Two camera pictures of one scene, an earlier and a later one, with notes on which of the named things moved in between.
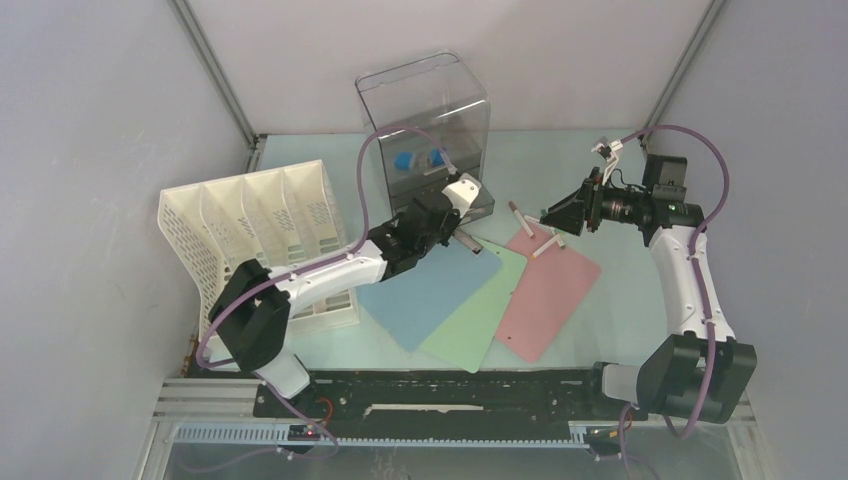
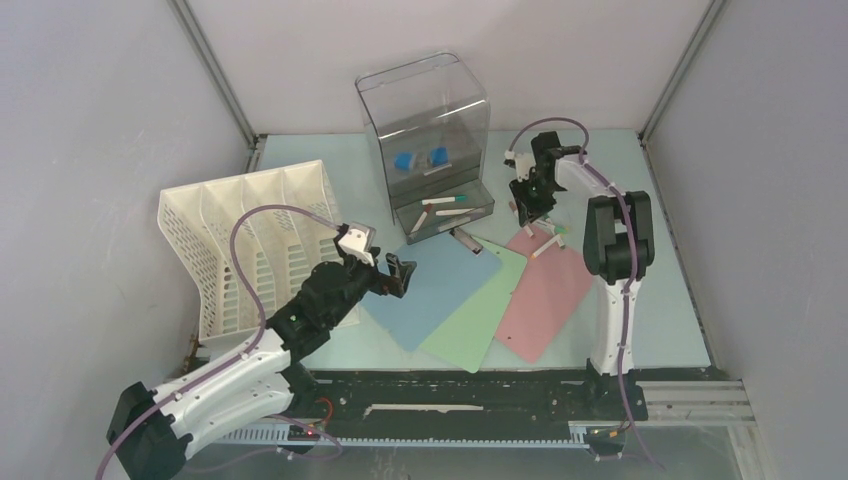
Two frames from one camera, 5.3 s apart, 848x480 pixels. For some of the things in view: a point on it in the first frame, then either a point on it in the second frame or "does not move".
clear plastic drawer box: x=431 y=120 does not move
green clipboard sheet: x=464 y=340 does not move
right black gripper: x=586 y=203 -> x=527 y=209
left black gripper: x=453 y=217 -> x=394 y=283
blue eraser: x=436 y=158 does not move
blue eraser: x=403 y=160 does not move
